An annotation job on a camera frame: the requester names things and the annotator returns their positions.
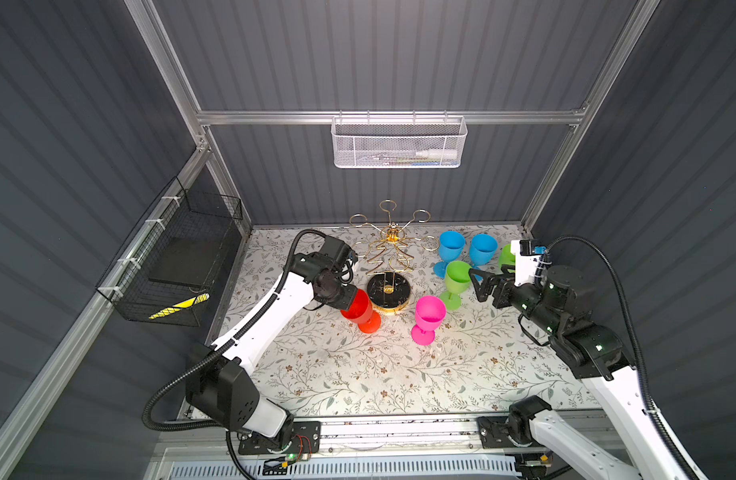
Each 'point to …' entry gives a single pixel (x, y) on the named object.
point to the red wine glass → (361, 311)
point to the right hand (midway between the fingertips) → (491, 271)
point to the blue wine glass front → (482, 250)
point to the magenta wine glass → (430, 312)
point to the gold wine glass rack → (390, 258)
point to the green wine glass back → (457, 280)
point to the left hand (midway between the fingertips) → (345, 299)
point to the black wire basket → (166, 272)
